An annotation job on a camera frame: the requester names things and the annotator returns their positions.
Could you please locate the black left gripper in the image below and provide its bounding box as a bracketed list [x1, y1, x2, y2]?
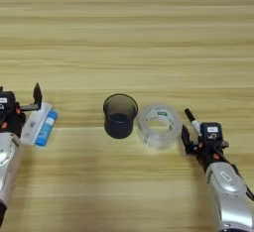
[0, 82, 44, 138]

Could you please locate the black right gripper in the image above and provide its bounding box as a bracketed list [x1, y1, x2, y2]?
[181, 124, 230, 173]

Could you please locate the black and white marker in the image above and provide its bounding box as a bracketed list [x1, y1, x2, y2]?
[184, 108, 203, 138]

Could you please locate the clear adhesive tape roll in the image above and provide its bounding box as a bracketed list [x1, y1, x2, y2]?
[136, 103, 184, 152]

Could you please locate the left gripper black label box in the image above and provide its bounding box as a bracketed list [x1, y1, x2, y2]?
[0, 90, 17, 110]

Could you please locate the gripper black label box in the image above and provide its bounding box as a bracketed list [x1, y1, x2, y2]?
[199, 122, 223, 142]
[0, 90, 17, 110]

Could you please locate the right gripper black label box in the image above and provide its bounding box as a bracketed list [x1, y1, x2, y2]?
[199, 122, 223, 142]

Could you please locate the white rectangular box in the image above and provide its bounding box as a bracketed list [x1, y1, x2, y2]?
[20, 101, 53, 147]

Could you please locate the blue glue stick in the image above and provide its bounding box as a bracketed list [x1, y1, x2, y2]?
[34, 109, 59, 148]

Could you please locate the black mesh pen cup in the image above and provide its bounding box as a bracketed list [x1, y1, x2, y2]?
[102, 93, 139, 140]

